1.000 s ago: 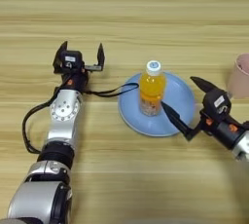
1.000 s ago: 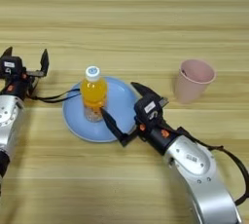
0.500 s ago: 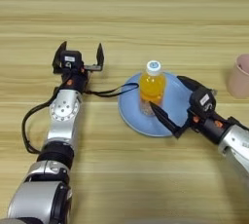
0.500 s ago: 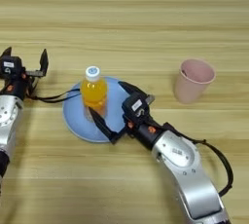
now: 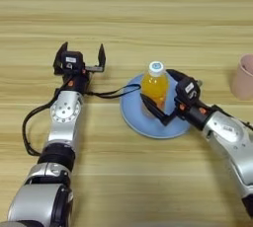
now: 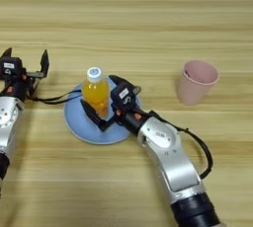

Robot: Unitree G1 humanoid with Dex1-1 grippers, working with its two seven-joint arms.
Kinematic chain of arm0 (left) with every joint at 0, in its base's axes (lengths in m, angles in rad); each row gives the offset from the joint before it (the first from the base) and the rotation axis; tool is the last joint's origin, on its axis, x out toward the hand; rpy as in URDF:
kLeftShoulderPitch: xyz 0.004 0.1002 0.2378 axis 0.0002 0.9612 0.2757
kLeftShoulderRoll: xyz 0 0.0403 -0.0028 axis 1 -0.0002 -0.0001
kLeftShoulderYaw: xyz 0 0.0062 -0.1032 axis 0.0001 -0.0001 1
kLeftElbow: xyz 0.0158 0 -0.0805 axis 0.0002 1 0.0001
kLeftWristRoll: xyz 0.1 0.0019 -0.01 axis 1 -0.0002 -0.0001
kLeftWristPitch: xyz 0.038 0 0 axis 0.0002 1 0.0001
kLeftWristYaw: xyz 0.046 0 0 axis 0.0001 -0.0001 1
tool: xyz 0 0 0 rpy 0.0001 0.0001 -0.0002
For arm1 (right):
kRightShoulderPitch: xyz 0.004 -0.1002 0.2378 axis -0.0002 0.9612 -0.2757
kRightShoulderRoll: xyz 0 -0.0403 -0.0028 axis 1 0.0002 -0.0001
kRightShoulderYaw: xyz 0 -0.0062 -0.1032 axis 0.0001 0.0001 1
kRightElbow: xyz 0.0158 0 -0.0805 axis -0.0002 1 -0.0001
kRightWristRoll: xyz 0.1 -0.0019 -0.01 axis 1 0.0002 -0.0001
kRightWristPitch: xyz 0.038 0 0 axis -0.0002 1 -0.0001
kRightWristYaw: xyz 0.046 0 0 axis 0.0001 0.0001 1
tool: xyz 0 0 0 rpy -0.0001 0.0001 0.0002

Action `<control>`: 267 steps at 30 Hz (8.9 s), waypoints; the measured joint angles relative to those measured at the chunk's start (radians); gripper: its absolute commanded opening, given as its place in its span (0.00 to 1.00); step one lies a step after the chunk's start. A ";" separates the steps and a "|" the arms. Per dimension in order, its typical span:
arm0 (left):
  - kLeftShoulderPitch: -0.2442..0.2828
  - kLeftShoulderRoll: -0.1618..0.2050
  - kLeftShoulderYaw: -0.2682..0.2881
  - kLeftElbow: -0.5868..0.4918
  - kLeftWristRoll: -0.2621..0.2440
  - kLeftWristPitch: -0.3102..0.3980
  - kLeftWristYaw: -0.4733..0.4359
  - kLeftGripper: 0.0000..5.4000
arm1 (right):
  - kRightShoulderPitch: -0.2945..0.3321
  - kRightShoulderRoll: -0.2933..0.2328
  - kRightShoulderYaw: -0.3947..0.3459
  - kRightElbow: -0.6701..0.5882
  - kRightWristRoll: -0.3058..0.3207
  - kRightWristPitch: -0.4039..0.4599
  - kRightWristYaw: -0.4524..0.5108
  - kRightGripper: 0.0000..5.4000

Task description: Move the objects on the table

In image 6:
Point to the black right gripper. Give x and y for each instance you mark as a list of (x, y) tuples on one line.
[(130, 119)]

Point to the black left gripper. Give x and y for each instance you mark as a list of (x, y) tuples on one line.
[(16, 88)]

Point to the orange juice bottle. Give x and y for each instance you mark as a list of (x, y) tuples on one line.
[(95, 94)]

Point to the pink plastic cup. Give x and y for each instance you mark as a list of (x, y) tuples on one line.
[(197, 86)]

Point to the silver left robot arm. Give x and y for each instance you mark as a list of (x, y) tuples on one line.
[(8, 122)]

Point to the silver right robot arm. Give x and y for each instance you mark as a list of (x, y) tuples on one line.
[(171, 158)]

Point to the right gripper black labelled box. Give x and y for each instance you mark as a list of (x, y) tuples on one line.
[(124, 94)]

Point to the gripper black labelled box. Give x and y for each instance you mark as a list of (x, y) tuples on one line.
[(10, 68), (124, 94)]

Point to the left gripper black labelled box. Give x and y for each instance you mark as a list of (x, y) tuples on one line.
[(10, 68)]

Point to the blue round plate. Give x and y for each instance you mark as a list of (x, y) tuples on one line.
[(77, 122)]

